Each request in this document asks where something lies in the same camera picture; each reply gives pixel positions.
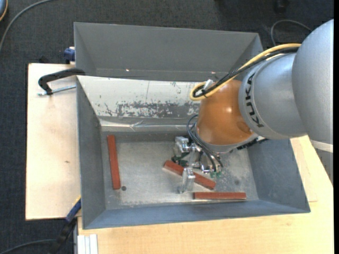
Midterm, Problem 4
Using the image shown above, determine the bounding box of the red-brown flat block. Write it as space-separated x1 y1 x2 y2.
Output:
162 160 217 191
192 191 247 202
106 134 122 191

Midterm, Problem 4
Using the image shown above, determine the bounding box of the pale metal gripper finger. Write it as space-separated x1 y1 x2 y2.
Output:
173 135 192 160
177 167 196 195

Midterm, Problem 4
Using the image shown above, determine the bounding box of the pale wood board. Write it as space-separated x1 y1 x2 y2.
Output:
25 62 82 221

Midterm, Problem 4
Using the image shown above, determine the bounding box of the grey metal bin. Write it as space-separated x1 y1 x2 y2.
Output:
73 22 311 230

